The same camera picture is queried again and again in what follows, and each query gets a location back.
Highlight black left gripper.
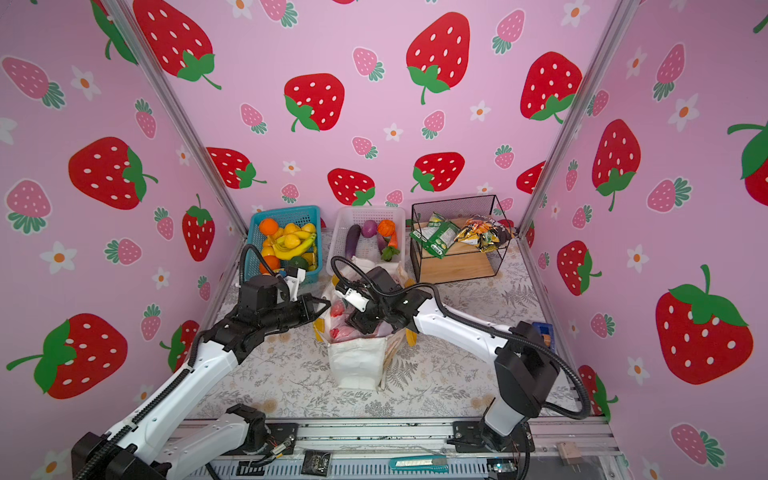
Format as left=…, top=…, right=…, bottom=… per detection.
left=261, top=294, right=331, bottom=336

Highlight pink plastic grocery bag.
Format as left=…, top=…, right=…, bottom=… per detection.
left=328, top=300, right=394, bottom=343

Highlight white canvas tote bag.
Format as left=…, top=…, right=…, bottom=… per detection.
left=313, top=277, right=418, bottom=391

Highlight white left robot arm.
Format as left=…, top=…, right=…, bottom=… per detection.
left=71, top=275, right=331, bottom=479

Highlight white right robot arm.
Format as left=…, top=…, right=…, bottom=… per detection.
left=331, top=256, right=591, bottom=452

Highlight large orange toy fruit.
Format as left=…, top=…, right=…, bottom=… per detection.
left=260, top=255, right=281, bottom=274

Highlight dark green round toy fruit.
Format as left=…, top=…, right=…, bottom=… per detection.
left=287, top=256, right=309, bottom=270

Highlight long yellow toy banana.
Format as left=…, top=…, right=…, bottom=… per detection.
left=272, top=231, right=316, bottom=261

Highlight long dark purple eggplant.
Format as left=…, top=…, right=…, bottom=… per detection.
left=344, top=224, right=362, bottom=259

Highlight orange toy pumpkin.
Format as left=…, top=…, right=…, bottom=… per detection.
left=377, top=219, right=396, bottom=238

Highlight yellow toy lemon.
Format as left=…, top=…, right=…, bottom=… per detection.
left=280, top=233, right=302, bottom=250

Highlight green snack packet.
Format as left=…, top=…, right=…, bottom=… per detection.
left=410, top=212, right=460, bottom=259

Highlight orange toy tangerine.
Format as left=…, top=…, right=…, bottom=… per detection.
left=258, top=218, right=279, bottom=237

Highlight white plastic vegetable basket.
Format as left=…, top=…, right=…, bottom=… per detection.
left=328, top=205, right=408, bottom=280

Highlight teal plastic fruit basket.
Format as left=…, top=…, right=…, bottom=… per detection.
left=247, top=205, right=323, bottom=284

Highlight colourful snack packet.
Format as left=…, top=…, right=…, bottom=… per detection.
left=456, top=216, right=513, bottom=252

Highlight blue object at right edge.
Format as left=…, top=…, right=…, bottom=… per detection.
left=533, top=322, right=556, bottom=352

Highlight black wire mesh basket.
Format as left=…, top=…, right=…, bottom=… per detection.
left=410, top=195, right=516, bottom=284

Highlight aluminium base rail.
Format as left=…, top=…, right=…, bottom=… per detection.
left=122, top=416, right=631, bottom=480

